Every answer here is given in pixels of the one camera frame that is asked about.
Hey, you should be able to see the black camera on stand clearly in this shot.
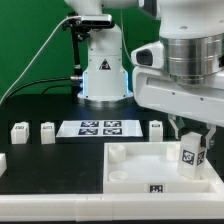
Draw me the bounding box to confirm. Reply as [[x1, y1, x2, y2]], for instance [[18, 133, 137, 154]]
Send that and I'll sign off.
[[62, 12, 115, 104]]

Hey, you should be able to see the white cable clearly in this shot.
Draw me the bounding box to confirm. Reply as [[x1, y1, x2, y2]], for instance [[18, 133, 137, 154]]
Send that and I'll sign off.
[[0, 15, 82, 104]]

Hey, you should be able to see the white block left edge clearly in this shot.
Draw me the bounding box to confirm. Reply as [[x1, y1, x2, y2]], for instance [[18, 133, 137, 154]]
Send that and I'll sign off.
[[0, 153, 7, 177]]

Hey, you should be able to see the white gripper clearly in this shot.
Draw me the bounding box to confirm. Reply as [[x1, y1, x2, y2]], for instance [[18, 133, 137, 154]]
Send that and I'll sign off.
[[132, 66, 224, 149]]

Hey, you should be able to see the black cable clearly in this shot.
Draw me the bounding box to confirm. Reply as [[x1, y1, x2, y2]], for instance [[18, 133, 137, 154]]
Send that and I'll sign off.
[[3, 77, 83, 101]]

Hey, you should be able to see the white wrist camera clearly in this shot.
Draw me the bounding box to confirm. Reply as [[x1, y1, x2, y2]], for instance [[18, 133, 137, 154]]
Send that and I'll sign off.
[[131, 41, 164, 69]]

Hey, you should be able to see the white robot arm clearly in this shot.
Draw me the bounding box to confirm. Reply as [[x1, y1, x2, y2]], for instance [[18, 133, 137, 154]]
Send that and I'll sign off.
[[64, 0, 224, 127]]

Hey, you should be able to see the white sheet with markers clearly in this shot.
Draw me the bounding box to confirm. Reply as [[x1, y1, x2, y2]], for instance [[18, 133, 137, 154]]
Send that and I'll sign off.
[[56, 120, 143, 138]]

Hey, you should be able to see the white L-shaped fence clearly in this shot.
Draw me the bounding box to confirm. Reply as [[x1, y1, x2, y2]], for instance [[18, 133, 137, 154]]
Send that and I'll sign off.
[[0, 156, 224, 222]]

